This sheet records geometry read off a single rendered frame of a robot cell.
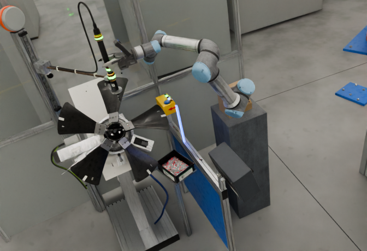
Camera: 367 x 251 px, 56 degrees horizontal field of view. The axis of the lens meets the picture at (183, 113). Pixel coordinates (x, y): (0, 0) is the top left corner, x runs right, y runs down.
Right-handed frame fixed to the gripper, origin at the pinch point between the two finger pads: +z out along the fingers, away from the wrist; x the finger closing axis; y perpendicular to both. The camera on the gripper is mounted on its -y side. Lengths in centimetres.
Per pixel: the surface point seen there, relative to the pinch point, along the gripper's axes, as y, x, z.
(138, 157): 64, -15, -1
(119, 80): 23.0, 15.0, -8.9
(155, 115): 49, 0, -23
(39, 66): 9, 47, 34
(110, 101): 33.4, 11.7, 1.5
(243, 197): 57, -83, -37
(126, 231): 158, 14, 24
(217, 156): 43, -64, -34
